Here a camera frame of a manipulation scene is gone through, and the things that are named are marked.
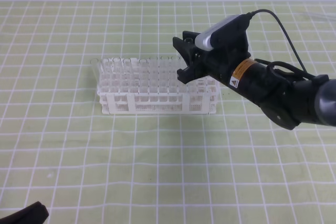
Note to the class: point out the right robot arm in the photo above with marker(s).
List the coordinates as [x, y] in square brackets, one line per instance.
[286, 95]

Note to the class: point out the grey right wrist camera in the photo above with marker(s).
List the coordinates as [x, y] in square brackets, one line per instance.
[224, 32]

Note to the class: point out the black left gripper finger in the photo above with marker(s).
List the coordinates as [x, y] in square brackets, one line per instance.
[34, 213]

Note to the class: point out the clear glass test tube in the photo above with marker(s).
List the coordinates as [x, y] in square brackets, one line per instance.
[188, 40]

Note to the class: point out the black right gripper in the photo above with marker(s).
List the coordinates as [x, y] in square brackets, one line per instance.
[218, 63]

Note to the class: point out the green grid tablecloth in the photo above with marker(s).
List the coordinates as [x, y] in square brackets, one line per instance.
[234, 166]

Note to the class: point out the clear test tube at edge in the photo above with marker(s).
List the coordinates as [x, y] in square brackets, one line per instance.
[321, 16]

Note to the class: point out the white test tube rack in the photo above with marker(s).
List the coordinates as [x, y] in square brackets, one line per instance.
[150, 86]

